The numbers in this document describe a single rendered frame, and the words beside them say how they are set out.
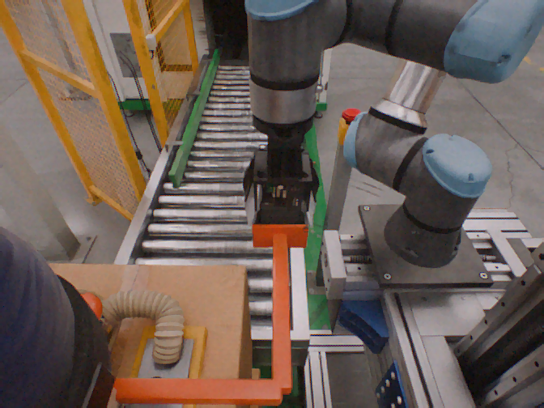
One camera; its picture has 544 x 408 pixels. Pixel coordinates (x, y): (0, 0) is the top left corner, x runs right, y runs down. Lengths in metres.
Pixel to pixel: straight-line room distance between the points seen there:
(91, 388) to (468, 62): 0.40
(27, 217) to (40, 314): 1.82
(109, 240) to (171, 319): 1.81
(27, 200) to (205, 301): 1.48
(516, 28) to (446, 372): 0.59
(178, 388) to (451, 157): 0.53
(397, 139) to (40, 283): 0.58
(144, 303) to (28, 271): 0.29
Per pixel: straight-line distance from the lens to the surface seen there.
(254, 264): 1.29
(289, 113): 0.36
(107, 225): 2.41
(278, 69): 0.34
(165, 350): 0.53
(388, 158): 0.66
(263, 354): 1.19
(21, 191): 1.95
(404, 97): 0.68
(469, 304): 0.86
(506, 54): 0.35
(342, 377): 1.49
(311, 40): 0.34
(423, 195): 0.65
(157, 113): 2.02
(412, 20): 0.36
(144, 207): 1.53
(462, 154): 0.66
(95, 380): 0.31
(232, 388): 0.41
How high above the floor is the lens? 1.60
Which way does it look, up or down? 44 degrees down
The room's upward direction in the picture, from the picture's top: straight up
